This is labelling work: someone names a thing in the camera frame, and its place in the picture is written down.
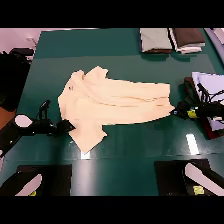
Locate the dark brown folded garment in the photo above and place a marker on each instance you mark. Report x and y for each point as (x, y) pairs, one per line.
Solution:
(188, 36)

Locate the grey folded garment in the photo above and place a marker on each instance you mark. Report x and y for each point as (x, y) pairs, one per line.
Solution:
(155, 39)

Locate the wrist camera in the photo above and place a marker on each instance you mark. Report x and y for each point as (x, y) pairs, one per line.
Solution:
(44, 108)
(202, 93)

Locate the white folded garment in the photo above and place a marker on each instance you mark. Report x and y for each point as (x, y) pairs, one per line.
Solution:
(186, 50)

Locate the red folded garment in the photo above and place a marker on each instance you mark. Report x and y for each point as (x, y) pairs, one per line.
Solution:
(213, 133)

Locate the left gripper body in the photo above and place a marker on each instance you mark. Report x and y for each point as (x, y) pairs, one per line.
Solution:
(65, 127)

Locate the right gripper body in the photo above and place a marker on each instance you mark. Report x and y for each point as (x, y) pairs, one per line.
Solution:
(186, 110)

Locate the cream shirt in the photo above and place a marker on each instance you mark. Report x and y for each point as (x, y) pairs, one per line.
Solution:
(113, 98)

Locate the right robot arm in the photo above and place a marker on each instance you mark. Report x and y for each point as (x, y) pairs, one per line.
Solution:
(213, 110)

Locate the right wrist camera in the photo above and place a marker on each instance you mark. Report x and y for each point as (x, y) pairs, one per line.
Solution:
(202, 93)

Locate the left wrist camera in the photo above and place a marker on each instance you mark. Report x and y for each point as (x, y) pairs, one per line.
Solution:
(44, 108)

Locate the lavender folded garment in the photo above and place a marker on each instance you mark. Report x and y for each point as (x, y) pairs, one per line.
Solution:
(211, 85)

